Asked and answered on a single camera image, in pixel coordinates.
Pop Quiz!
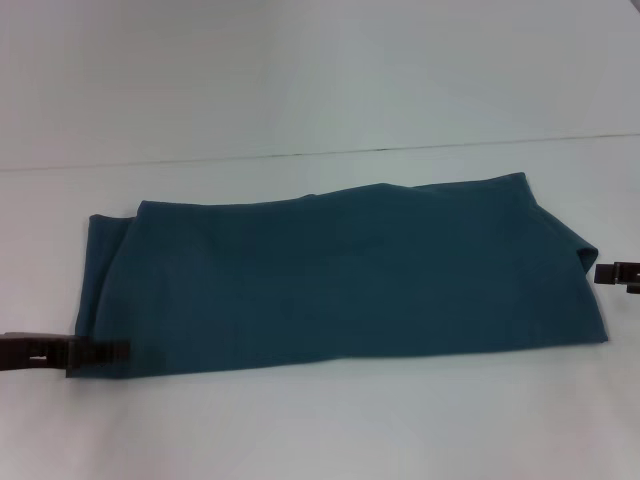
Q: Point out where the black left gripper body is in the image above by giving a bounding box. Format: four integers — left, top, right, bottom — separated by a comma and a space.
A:
0, 331, 71, 374

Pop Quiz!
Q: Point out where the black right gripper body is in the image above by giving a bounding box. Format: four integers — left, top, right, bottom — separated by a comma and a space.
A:
617, 260, 640, 295

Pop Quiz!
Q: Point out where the teal t-shirt with FREE print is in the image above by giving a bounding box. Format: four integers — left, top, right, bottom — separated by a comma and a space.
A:
64, 170, 611, 380

